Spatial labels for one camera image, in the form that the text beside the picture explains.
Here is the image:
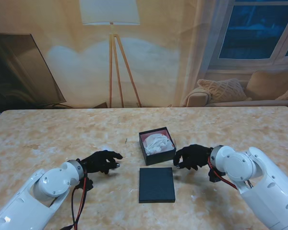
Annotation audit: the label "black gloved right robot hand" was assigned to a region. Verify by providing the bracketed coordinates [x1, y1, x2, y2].
[172, 144, 213, 171]

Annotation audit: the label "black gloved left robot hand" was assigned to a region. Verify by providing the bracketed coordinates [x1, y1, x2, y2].
[80, 150, 123, 175]

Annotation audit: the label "black gift box pink inside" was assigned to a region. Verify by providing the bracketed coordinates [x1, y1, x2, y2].
[138, 127, 177, 166]

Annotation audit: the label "white plastic bag orange print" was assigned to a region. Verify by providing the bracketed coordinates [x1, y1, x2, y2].
[143, 133, 173, 155]

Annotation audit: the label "black gift box lid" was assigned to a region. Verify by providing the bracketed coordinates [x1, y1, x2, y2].
[139, 167, 177, 204]

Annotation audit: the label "printed living room backdrop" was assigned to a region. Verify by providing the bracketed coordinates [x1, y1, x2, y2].
[0, 0, 288, 111]

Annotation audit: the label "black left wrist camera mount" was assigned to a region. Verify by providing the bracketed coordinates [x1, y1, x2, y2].
[80, 177, 94, 192]

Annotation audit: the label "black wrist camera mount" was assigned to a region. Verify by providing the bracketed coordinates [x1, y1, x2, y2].
[208, 169, 228, 183]
[80, 177, 94, 192]

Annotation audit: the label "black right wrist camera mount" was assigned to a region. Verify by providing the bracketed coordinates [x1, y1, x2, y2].
[208, 169, 228, 183]

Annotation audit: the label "red black right arm cables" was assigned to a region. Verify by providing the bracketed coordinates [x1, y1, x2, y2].
[207, 154, 254, 191]

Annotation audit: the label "red black arm cables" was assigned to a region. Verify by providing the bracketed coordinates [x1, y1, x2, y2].
[207, 154, 254, 191]
[60, 176, 88, 230]

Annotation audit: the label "red black left arm cables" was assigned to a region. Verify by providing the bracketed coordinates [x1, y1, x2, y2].
[60, 176, 88, 230]

